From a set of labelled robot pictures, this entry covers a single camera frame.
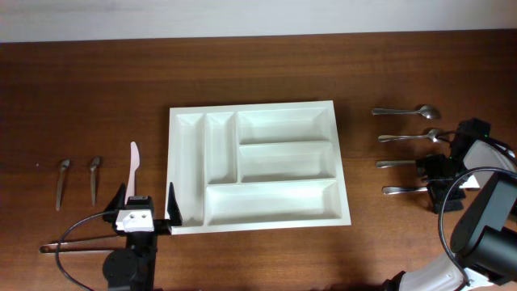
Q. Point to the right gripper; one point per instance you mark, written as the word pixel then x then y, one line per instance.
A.
pixel 435 194

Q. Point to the steel tongs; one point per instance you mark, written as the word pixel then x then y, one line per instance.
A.
pixel 104 244

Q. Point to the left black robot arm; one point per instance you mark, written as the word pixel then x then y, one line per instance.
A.
pixel 133 266

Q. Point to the small steel teaspoon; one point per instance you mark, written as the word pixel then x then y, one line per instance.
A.
pixel 63 167
pixel 94 164

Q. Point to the left small steel teaspoon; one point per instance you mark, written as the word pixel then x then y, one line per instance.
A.
pixel 63 167

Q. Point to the white plastic cutlery tray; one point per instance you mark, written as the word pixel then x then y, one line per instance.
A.
pixel 256 167

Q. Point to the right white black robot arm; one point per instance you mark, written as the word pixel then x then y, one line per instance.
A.
pixel 473 193

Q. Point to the steel tablespoon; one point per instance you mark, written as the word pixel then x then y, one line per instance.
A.
pixel 426 111
pixel 431 134

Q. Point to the right small steel teaspoon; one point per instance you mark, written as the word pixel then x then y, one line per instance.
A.
pixel 94 164

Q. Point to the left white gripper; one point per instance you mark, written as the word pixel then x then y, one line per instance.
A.
pixel 175 216

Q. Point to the pink plastic knife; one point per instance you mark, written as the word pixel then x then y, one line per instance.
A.
pixel 134 165

